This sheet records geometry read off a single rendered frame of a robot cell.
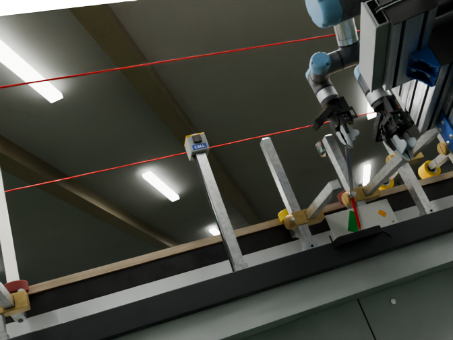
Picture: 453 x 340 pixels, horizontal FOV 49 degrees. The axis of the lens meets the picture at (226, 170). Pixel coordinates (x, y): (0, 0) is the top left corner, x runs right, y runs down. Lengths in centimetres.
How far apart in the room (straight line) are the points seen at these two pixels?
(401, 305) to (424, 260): 23
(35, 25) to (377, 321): 337
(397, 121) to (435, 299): 80
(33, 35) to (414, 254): 343
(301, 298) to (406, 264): 42
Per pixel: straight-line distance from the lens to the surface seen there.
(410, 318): 207
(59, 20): 433
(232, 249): 167
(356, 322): 197
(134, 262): 184
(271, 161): 184
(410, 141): 168
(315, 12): 146
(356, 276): 179
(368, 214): 187
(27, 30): 437
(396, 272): 186
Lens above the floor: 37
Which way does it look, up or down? 23 degrees up
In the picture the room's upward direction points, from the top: 21 degrees counter-clockwise
